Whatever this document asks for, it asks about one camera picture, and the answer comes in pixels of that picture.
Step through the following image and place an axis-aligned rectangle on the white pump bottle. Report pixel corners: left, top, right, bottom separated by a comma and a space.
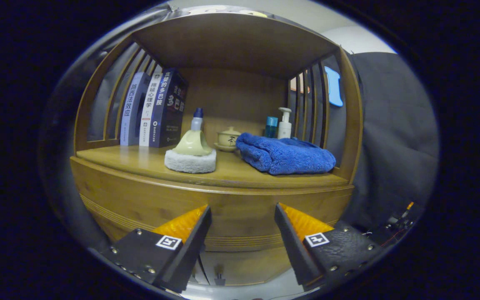
277, 107, 293, 140

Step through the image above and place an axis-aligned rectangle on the white bottle with blue cap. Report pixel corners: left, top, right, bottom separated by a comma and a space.
191, 108, 204, 132

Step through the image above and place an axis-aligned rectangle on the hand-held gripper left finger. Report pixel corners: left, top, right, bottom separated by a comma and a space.
100, 204, 213, 294

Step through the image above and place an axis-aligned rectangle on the wooden drawer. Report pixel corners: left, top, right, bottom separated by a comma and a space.
70, 157, 355, 253

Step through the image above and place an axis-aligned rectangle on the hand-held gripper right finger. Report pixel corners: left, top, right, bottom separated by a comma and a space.
274, 202, 386, 291

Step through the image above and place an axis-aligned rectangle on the folded blue towel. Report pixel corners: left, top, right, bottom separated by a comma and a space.
235, 132, 337, 175

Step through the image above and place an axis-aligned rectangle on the wooden countertop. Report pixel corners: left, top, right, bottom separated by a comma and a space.
75, 144, 351, 189

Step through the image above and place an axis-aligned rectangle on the black and orange equipment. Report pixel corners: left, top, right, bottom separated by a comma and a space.
369, 201, 424, 246

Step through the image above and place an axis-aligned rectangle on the small lidded ceramic teacup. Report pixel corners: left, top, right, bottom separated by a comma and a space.
214, 127, 242, 153

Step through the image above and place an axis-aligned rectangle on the wooden cabinet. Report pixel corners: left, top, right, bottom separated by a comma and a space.
70, 12, 364, 288

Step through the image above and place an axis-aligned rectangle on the black backdrop cloth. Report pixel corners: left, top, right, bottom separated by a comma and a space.
38, 4, 440, 250

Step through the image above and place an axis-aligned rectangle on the wooden cabinet door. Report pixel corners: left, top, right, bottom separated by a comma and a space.
188, 254, 208, 286
200, 247, 303, 287

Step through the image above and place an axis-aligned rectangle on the pale green brush white pad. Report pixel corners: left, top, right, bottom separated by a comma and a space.
165, 130, 217, 174

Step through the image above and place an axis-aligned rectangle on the pale blue book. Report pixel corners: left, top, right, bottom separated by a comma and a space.
120, 72, 151, 146

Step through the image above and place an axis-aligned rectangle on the white spine book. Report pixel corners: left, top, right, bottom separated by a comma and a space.
139, 72, 163, 147

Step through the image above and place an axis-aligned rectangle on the dark blue book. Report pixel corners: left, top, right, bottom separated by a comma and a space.
150, 69, 189, 148

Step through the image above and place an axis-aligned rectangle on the teal bottle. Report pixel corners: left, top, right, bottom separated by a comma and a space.
264, 116, 278, 139

